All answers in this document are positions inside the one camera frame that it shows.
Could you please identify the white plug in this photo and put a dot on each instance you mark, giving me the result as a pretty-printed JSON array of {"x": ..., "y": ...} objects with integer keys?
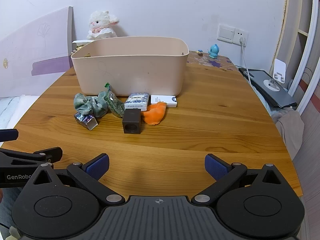
[{"x": 242, "y": 41}]

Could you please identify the white flat box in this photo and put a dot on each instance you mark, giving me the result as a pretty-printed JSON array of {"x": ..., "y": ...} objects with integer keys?
[{"x": 162, "y": 99}]

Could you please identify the grey cloth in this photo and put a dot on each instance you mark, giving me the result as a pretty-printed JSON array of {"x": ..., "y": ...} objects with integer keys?
[{"x": 290, "y": 132}]

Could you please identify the white plush lamb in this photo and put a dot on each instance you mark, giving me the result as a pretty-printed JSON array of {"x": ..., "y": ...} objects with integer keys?
[{"x": 100, "y": 21}]

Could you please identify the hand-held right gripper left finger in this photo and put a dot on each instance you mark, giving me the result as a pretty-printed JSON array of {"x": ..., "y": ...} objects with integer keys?
[{"x": 98, "y": 167}]

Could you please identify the green snack packet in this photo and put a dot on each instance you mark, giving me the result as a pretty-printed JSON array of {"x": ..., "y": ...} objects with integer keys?
[{"x": 115, "y": 105}]

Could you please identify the green scrunchie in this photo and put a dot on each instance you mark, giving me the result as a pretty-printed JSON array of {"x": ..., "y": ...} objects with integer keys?
[{"x": 85, "y": 103}]

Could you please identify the blue figurine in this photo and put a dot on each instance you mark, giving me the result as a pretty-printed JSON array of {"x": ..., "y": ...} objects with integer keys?
[{"x": 214, "y": 51}]

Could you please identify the pink purple headboard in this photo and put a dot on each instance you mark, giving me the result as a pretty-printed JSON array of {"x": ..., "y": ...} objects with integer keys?
[{"x": 30, "y": 55}]

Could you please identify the white phone stand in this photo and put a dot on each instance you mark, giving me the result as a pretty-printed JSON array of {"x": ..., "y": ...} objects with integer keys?
[{"x": 279, "y": 68}]

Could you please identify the dark brown cube box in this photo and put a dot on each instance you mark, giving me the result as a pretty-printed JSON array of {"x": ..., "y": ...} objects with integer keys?
[{"x": 131, "y": 123}]

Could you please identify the white wall switch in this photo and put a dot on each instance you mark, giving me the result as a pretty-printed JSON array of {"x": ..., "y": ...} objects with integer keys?
[{"x": 225, "y": 33}]

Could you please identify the white bookshelf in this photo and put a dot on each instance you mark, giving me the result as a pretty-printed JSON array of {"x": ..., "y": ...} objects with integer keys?
[{"x": 303, "y": 17}]

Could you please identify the small purple box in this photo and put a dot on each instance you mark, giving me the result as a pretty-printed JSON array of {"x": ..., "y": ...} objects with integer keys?
[{"x": 85, "y": 120}]

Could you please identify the white bed sheet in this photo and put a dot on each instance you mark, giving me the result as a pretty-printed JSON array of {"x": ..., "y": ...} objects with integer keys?
[{"x": 15, "y": 110}]

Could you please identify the orange plush toy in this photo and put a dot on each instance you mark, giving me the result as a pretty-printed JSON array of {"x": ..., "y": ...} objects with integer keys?
[{"x": 153, "y": 115}]

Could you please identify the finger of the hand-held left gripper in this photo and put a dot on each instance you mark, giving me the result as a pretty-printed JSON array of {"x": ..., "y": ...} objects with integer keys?
[
  {"x": 7, "y": 135},
  {"x": 30, "y": 156}
]

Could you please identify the white wall socket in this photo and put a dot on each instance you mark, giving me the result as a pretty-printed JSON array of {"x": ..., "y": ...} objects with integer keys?
[{"x": 241, "y": 33}]

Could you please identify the person's jeans leg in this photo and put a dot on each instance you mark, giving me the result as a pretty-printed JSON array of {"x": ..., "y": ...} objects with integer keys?
[{"x": 8, "y": 205}]

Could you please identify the small mushroom figurine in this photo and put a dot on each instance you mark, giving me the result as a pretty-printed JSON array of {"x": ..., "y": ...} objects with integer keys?
[{"x": 200, "y": 52}]

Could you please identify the beige plastic storage bin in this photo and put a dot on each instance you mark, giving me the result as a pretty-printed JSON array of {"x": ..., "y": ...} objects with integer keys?
[{"x": 130, "y": 72}]

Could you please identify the patterned table mat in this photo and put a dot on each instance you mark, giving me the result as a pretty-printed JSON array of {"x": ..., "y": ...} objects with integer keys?
[{"x": 212, "y": 61}]

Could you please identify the blue white tissue packet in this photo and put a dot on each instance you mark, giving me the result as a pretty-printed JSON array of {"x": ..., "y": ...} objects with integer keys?
[{"x": 136, "y": 101}]

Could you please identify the dark grey laptop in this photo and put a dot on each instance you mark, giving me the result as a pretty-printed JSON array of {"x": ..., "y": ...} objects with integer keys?
[{"x": 280, "y": 95}]

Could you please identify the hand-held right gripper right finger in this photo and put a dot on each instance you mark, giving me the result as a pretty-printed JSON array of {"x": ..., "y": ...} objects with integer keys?
[{"x": 215, "y": 167}]

